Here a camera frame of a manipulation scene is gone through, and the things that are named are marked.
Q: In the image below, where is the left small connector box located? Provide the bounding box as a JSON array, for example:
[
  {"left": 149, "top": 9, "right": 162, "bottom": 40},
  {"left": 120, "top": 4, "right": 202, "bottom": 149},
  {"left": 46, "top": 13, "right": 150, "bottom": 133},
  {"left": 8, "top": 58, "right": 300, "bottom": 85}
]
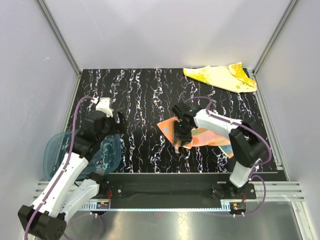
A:
[{"left": 96, "top": 201, "right": 110, "bottom": 210}]

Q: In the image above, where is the yellow cream towel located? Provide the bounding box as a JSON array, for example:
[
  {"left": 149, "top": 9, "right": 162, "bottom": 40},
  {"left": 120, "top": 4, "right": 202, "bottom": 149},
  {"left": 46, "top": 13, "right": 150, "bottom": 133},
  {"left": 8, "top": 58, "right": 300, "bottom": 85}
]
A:
[{"left": 183, "top": 62, "right": 258, "bottom": 93}]

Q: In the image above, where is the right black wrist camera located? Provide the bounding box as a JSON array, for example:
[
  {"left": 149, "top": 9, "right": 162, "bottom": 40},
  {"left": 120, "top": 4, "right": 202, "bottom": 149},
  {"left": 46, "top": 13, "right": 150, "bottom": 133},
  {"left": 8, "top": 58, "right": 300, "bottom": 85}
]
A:
[{"left": 171, "top": 102, "right": 202, "bottom": 119}]

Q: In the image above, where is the aluminium front rail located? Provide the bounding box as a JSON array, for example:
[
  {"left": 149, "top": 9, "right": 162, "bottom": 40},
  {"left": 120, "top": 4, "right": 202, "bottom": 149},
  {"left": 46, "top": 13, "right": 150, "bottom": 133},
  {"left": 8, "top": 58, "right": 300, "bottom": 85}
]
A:
[{"left": 32, "top": 181, "right": 305, "bottom": 212}]

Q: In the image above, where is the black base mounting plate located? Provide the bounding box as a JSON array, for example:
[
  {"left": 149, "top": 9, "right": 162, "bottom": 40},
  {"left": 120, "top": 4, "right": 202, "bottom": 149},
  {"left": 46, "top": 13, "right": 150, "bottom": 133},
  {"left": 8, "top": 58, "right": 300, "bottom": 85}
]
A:
[{"left": 102, "top": 173, "right": 257, "bottom": 200}]

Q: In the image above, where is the right orange connector box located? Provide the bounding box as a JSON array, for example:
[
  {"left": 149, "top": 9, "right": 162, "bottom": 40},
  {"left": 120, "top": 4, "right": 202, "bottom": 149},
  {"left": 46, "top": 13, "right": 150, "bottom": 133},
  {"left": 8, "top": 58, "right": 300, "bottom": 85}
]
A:
[{"left": 230, "top": 202, "right": 247, "bottom": 214}]

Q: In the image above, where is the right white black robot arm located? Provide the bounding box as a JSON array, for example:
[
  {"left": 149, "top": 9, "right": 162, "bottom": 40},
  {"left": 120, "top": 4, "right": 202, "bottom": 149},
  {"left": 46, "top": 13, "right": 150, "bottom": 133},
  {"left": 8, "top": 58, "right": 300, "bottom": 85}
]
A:
[{"left": 172, "top": 102, "right": 272, "bottom": 199}]

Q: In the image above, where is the right aluminium frame post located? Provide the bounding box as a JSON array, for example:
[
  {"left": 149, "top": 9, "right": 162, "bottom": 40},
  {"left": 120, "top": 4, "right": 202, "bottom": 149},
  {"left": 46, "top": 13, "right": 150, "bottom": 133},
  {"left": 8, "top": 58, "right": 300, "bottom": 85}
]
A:
[{"left": 252, "top": 0, "right": 300, "bottom": 76}]

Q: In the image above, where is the blue transparent plastic bin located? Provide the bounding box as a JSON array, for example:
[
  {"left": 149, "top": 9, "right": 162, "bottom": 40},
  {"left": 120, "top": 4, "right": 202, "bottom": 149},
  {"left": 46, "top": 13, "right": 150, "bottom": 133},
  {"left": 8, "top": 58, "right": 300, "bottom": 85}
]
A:
[{"left": 43, "top": 131, "right": 122, "bottom": 181}]

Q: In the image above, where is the black marbled table mat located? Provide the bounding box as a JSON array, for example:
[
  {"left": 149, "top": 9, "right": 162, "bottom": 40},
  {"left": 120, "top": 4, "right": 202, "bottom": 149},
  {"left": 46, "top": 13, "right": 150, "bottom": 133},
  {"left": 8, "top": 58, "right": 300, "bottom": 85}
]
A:
[{"left": 59, "top": 68, "right": 287, "bottom": 174}]

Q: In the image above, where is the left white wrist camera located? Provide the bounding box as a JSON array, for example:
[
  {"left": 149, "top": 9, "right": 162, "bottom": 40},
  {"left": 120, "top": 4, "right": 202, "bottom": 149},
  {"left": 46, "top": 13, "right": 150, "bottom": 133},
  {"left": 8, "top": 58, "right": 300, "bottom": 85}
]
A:
[{"left": 91, "top": 97, "right": 113, "bottom": 118}]

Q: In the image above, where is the left aluminium frame post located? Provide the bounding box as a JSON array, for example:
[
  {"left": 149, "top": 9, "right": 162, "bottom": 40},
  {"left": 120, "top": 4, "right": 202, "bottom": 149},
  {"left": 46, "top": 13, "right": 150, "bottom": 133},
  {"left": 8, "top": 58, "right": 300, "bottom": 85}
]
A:
[{"left": 34, "top": 0, "right": 82, "bottom": 78}]

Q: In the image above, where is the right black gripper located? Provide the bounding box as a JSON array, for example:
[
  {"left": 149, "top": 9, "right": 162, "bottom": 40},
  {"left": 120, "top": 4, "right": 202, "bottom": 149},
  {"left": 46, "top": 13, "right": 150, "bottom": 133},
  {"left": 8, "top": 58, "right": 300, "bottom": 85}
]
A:
[{"left": 173, "top": 120, "right": 194, "bottom": 147}]

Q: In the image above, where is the aluminium frame post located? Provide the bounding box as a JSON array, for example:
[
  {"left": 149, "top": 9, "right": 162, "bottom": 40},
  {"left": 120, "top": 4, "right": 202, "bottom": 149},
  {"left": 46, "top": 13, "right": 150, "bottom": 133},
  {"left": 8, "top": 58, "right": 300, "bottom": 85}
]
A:
[
  {"left": 252, "top": 0, "right": 300, "bottom": 76},
  {"left": 34, "top": 0, "right": 82, "bottom": 78}
]

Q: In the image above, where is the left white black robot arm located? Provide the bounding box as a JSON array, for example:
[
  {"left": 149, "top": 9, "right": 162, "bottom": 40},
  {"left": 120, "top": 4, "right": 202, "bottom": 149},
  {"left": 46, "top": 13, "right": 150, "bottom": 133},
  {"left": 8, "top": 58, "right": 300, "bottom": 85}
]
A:
[{"left": 17, "top": 110, "right": 127, "bottom": 240}]

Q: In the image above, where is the orange polka dot towel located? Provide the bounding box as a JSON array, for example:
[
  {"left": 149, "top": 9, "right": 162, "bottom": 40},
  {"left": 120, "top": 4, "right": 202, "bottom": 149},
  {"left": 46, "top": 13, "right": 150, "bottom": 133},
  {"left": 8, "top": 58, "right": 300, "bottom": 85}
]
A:
[{"left": 157, "top": 117, "right": 234, "bottom": 159}]

